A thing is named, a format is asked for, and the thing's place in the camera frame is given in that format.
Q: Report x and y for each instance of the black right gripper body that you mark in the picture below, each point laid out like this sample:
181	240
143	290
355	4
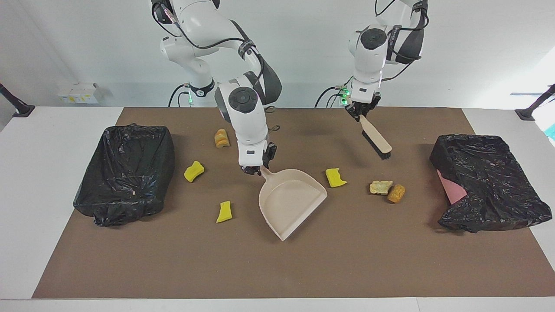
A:
269	156

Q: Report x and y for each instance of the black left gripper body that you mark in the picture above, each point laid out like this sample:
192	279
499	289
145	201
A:
368	106

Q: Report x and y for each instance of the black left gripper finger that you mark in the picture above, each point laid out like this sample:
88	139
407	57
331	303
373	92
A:
353	112
367	116

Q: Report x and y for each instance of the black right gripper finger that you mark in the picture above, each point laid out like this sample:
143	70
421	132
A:
247	170
258	169

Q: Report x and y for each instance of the striped orange bread roll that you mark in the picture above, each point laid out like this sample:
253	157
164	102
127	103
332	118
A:
221	138

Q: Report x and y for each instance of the beige plastic dustpan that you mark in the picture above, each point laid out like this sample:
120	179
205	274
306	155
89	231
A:
290	199

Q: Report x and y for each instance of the yellow sponge piece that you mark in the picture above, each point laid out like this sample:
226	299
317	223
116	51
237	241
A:
194	172
224	212
334	178

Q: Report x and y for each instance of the pale crusty bread chunk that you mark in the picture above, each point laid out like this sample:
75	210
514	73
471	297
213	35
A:
380	187

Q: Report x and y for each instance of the brown fried croquette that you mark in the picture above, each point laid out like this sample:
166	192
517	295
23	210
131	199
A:
396	193

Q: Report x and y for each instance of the pink trash bin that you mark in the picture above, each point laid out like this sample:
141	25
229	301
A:
451	190

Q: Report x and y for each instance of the black plastic trash bag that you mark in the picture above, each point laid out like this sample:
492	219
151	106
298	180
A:
125	173
490	182

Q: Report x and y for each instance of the brown table mat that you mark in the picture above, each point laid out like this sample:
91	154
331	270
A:
368	260

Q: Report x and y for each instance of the teal object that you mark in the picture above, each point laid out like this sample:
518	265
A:
552	131

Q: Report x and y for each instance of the white wall socket box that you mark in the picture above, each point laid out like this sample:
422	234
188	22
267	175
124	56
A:
80	93

